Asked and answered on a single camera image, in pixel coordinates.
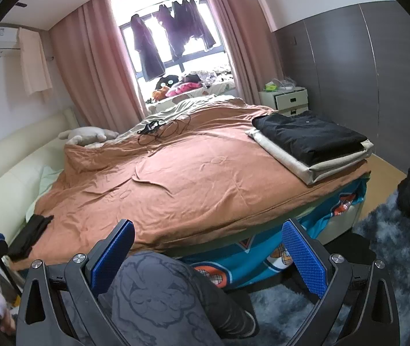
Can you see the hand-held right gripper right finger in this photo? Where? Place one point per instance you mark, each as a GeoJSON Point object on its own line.
{"type": "Point", "coordinates": [304, 256]}

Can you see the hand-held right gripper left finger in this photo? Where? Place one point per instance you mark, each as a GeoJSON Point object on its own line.
{"type": "Point", "coordinates": [113, 254]}

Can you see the black button-up shirt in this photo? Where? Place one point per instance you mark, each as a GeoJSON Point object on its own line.
{"type": "Point", "coordinates": [309, 137]}

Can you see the folded black clothes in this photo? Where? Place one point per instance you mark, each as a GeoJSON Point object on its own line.
{"type": "Point", "coordinates": [28, 238]}

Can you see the person's left hand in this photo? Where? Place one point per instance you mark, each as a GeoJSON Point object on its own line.
{"type": "Point", "coordinates": [0, 304]}

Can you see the teal printed bed sheet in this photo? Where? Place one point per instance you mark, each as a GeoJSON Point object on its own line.
{"type": "Point", "coordinates": [262, 256]}

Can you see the person's right leg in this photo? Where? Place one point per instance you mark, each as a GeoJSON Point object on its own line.
{"type": "Point", "coordinates": [161, 295]}

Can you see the grey shaggy rug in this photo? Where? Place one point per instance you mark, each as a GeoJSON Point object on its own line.
{"type": "Point", "coordinates": [370, 230]}

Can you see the pale green pillow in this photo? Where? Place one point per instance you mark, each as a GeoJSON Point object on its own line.
{"type": "Point", "coordinates": [46, 182]}

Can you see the cream padded headboard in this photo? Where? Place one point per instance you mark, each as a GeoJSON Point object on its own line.
{"type": "Point", "coordinates": [14, 162]}

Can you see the brown duvet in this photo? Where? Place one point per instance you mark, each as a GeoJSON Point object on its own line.
{"type": "Point", "coordinates": [172, 180]}

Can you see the folded beige cloth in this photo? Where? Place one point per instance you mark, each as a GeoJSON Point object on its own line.
{"type": "Point", "coordinates": [280, 158]}

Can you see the grey plush toy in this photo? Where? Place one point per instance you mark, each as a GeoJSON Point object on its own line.
{"type": "Point", "coordinates": [86, 135]}

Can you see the white nightstand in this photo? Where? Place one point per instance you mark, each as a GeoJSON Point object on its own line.
{"type": "Point", "coordinates": [288, 99]}

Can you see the orange plush toy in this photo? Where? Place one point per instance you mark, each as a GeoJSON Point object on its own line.
{"type": "Point", "coordinates": [157, 94]}

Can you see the green item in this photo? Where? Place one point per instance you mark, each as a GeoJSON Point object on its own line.
{"type": "Point", "coordinates": [271, 87]}

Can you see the pink cloth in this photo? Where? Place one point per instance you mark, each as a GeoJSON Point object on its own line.
{"type": "Point", "coordinates": [183, 88]}

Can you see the black plush toy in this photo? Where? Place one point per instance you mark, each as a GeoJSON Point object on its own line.
{"type": "Point", "coordinates": [169, 80]}

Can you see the peach hanging cloth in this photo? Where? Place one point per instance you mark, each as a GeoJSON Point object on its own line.
{"type": "Point", "coordinates": [33, 65]}

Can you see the pink curtain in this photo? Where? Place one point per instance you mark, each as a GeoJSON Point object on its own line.
{"type": "Point", "coordinates": [248, 43]}
{"type": "Point", "coordinates": [93, 61]}

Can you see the hanging dark garment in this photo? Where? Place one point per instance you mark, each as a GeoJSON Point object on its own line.
{"type": "Point", "coordinates": [199, 21]}
{"type": "Point", "coordinates": [174, 32]}
{"type": "Point", "coordinates": [149, 50]}

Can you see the white air conditioner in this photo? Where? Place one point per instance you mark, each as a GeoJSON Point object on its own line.
{"type": "Point", "coordinates": [5, 41]}

